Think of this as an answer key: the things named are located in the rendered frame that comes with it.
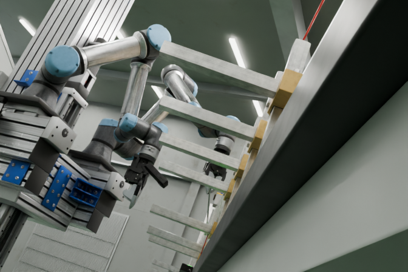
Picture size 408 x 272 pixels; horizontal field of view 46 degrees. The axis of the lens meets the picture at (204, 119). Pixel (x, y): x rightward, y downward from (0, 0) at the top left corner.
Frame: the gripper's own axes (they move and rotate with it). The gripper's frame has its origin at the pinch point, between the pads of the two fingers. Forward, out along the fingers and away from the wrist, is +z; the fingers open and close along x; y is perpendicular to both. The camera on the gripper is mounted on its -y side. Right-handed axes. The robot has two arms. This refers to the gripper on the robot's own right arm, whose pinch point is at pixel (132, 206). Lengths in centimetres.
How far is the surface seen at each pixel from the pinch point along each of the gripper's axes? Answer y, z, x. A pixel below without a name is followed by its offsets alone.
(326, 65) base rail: -30, 19, 158
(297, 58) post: -34, -22, 98
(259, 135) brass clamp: -33, -10, 80
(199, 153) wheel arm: -19, -11, 51
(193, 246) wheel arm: -27.7, 2.1, -23.6
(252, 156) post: -33, -7, 73
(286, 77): -32, -12, 105
